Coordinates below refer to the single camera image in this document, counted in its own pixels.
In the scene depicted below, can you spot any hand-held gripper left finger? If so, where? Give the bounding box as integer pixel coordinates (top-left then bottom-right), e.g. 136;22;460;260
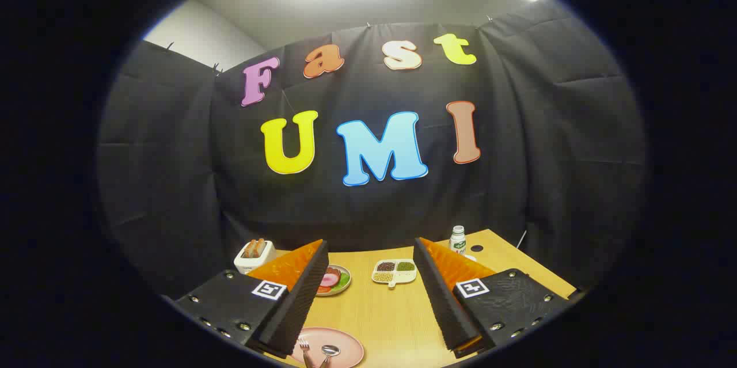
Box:
174;240;329;357

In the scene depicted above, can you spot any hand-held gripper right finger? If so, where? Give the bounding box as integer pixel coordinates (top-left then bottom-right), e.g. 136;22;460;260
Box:
413;237;576;359

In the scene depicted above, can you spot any metal spoon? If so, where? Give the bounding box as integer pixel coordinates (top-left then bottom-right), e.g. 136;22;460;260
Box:
318;344;341;368

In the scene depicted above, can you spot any white plate with food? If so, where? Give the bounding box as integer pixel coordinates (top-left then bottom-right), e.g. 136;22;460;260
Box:
316;264;352;297

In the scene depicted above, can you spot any white divided dish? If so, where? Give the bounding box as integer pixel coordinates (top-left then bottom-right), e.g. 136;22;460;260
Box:
371;259;417;289

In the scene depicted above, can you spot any pink plate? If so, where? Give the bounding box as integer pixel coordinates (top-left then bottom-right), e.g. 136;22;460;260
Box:
291;327;365;368

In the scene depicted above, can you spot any white toaster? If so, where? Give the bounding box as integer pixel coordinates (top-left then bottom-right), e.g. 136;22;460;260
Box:
234;240;276;275

